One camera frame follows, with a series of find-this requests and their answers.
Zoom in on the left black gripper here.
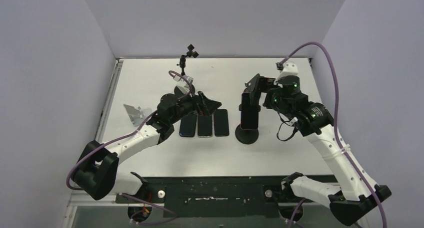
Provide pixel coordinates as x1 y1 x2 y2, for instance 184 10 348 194
169 87 221 125

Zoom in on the black phone stand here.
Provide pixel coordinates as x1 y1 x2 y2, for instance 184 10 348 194
173 44 200 98
235 121 259 145

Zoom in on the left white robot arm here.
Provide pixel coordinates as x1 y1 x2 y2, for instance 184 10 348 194
66 91 222 203

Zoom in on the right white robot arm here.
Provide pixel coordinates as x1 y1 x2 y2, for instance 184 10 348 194
239 74 392 226

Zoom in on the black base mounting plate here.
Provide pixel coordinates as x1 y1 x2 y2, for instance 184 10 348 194
135 176 300 218

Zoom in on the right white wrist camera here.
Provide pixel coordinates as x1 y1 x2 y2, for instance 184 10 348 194
274 61 299 85

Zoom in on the aluminium rail left edge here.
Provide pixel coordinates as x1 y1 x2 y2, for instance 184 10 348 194
94 58 124 143

